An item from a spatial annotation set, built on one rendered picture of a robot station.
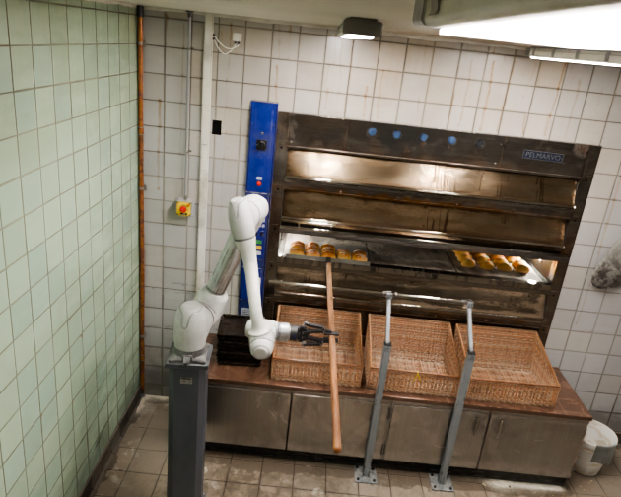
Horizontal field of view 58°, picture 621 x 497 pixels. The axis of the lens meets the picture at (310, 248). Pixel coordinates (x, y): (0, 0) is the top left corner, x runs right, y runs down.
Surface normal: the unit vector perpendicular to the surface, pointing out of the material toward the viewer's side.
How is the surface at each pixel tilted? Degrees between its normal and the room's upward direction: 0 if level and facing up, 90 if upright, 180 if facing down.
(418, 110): 90
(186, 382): 90
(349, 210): 70
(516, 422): 91
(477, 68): 90
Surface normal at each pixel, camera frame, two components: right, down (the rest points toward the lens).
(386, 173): 0.00, 0.01
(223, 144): -0.03, 0.35
